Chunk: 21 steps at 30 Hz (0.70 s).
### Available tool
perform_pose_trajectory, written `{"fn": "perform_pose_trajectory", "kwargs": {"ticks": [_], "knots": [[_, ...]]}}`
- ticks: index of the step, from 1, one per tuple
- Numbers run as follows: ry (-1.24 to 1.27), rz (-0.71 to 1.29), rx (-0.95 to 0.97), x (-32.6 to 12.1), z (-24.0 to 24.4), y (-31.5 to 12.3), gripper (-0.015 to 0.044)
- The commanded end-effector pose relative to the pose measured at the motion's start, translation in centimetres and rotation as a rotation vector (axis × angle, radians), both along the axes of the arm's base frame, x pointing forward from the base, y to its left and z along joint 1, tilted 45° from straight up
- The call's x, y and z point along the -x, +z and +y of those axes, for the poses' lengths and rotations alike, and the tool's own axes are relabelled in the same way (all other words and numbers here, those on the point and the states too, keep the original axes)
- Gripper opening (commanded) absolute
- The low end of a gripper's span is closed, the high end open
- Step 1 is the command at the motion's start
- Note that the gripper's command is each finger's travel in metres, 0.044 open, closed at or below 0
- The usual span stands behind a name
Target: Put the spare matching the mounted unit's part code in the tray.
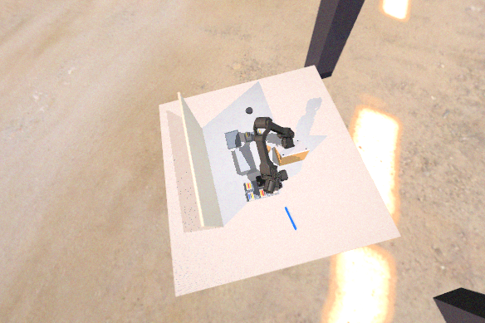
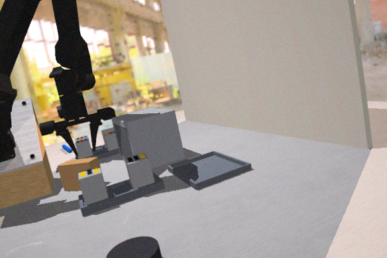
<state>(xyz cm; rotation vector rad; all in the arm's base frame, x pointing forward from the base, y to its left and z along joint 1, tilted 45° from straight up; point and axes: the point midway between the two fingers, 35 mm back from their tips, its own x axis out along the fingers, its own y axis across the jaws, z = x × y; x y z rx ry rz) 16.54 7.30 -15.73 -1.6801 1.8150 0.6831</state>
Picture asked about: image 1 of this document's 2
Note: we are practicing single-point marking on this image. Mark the beige wall panel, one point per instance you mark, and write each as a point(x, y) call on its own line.
point(207, 201)

